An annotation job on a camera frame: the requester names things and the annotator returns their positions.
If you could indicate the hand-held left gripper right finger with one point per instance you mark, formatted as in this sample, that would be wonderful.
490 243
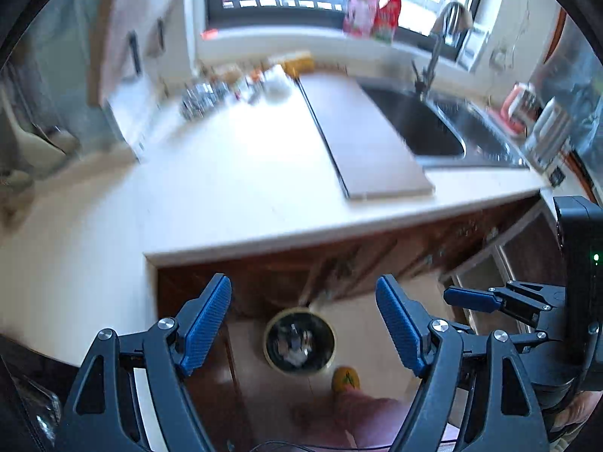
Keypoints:
400 329

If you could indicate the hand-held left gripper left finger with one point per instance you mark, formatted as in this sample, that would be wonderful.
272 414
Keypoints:
207 325

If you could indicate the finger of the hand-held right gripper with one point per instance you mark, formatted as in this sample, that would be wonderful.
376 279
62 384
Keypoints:
537 341
466 297

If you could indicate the black round bin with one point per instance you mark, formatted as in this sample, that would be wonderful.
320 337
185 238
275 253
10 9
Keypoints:
299 346

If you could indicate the silver foil wrapper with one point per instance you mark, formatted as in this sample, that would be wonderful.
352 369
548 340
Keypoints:
202 96

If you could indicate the white plastic wrapper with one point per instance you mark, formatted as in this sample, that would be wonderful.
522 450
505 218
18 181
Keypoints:
275 82

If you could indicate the person's right hand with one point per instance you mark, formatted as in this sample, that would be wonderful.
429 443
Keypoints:
577 414

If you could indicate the stainless steel oven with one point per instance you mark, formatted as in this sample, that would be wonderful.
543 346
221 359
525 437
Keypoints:
532 254

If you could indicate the yellow slipper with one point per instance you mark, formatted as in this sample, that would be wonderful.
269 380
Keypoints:
346 379

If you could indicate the brown wooden cabinet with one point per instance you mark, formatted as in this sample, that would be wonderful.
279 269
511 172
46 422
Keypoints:
377 259

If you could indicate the person's pink trousers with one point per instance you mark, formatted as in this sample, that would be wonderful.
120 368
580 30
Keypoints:
367 419

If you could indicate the small black box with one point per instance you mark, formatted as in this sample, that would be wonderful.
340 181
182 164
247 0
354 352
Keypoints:
557 176

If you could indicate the stainless steel double sink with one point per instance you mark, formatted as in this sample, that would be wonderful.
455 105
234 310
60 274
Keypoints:
424 127

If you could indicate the brown cutting board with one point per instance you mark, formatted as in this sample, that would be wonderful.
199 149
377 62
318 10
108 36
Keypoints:
367 141

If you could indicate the black gas stove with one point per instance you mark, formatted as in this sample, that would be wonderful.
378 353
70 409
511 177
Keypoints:
23 386

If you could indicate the pink glass kettle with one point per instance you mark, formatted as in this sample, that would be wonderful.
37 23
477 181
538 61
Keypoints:
518 106

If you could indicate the white cutting board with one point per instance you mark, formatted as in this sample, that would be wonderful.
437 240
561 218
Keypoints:
127 117

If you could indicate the metal faucet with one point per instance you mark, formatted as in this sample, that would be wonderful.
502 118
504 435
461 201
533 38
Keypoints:
436 56

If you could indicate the grey dish cloth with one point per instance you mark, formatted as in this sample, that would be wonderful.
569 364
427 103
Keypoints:
464 21

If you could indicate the black cutting board rack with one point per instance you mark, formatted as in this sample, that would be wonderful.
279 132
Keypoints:
134 54

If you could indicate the orange plastic clip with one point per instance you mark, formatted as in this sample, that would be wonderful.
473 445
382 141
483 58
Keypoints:
208 34

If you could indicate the red spray bottle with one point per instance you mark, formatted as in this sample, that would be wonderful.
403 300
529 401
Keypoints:
388 14

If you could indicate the pink dish soap bottle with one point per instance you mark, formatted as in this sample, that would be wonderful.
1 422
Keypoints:
360 14

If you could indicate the wooden cutting board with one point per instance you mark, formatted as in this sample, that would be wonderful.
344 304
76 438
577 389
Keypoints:
136 23

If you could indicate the white wall socket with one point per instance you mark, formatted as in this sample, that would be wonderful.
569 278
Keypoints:
499 56

